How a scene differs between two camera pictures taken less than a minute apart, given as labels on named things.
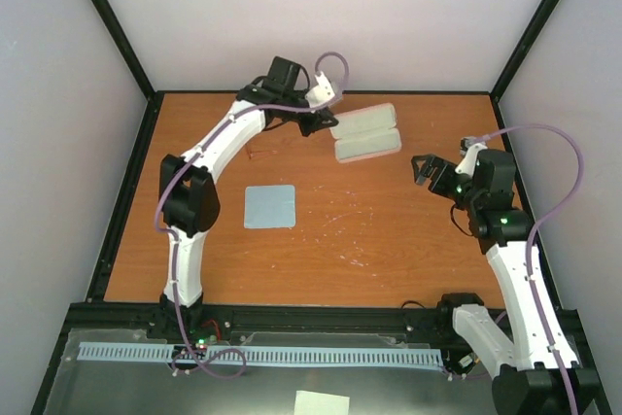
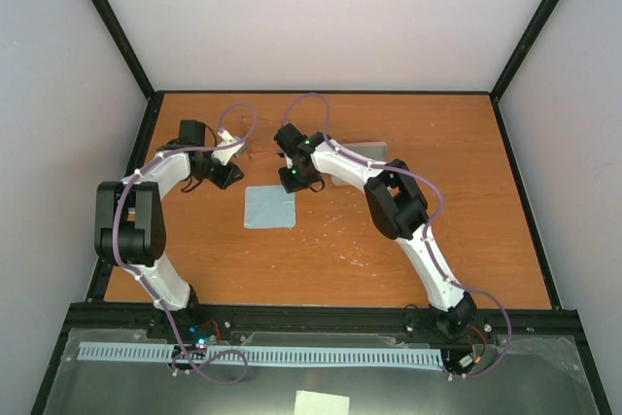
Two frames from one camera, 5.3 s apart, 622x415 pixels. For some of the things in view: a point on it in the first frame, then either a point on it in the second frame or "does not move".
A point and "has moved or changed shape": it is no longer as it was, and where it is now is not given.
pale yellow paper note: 320,403 does not move
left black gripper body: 304,126 -> 216,179
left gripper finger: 323,119 -> 234,175
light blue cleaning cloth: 270,206 does not move
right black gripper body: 442,187 -> 298,180
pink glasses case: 365,133 has moved or changed shape
